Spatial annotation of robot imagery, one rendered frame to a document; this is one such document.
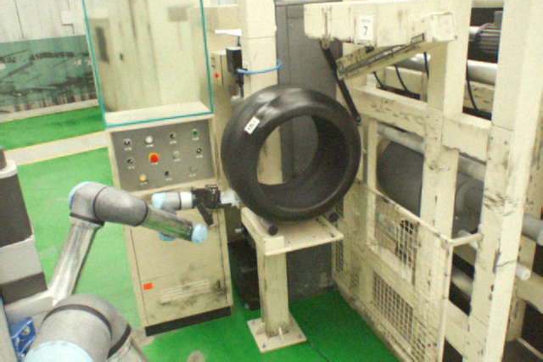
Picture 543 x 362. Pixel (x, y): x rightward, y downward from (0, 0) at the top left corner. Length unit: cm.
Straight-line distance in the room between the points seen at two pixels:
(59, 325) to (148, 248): 180
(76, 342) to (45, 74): 989
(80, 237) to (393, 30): 123
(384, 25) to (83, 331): 127
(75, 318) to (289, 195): 151
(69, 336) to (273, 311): 194
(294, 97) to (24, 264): 113
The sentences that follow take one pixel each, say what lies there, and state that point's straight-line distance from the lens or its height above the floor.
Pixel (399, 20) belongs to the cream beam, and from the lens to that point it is 164.
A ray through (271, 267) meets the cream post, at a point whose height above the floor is 48.
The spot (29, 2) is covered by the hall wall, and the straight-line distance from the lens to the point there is 1055.
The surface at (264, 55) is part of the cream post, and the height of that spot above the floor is 158.
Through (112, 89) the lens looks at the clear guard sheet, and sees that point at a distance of 231.
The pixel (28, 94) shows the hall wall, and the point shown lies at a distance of 1054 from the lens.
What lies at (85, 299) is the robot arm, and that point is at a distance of 83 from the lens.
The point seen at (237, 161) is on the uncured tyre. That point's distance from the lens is 176.
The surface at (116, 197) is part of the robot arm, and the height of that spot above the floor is 125.
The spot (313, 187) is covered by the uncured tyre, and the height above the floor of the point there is 96.
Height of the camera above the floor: 181
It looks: 20 degrees down
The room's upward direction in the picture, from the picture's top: 4 degrees counter-clockwise
